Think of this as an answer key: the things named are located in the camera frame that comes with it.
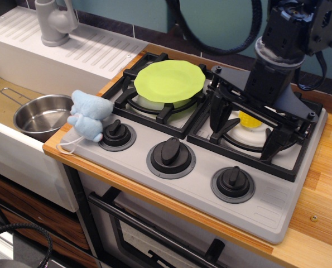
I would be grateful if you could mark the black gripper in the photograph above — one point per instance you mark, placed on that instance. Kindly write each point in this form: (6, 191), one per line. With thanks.
(267, 96)

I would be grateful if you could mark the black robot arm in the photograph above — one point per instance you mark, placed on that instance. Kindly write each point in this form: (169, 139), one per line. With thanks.
(295, 29)

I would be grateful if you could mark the yellow toy corn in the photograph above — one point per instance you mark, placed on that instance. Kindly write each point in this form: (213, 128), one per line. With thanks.
(248, 121)

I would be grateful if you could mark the grey toy stove top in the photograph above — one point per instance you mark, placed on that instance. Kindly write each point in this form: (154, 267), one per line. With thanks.
(159, 135)

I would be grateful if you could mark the black right burner grate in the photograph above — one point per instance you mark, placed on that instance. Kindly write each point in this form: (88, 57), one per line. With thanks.
(238, 145)

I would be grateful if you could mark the black burner grate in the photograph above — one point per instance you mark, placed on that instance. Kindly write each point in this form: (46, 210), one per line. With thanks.
(172, 118)
(238, 145)

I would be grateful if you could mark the black right stove knob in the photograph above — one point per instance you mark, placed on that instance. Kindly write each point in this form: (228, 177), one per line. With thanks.
(233, 185)

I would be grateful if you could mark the black stove knob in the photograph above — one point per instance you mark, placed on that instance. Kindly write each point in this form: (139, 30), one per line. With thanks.
(171, 159)
(233, 185)
(117, 137)

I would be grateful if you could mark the black left burner grate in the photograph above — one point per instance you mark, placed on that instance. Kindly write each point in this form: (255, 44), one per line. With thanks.
(172, 118)

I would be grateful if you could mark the black middle stove knob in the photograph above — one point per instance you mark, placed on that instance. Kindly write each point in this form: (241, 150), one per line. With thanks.
(171, 159)

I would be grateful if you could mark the green plastic plate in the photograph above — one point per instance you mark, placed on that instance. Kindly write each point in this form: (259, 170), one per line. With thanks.
(169, 81)

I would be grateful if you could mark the black left stove knob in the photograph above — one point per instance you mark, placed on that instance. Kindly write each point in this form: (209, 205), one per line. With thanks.
(117, 137)

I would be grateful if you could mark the blue plush mouse toy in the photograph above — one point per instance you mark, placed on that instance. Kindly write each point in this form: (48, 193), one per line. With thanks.
(86, 116)

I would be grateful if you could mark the toy oven door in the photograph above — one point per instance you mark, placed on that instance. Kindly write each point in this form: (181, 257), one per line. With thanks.
(154, 246)

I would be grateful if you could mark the stainless steel pot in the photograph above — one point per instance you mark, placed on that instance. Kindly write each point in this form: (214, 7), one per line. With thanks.
(40, 117)

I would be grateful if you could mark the grey toy faucet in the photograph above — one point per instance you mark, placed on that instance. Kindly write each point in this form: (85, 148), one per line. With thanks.
(55, 24)

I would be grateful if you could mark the white toy sink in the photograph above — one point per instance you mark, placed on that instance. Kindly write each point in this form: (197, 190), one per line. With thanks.
(87, 61)

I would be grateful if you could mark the wooden drawer fronts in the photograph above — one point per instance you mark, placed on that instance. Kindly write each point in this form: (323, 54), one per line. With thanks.
(20, 205)

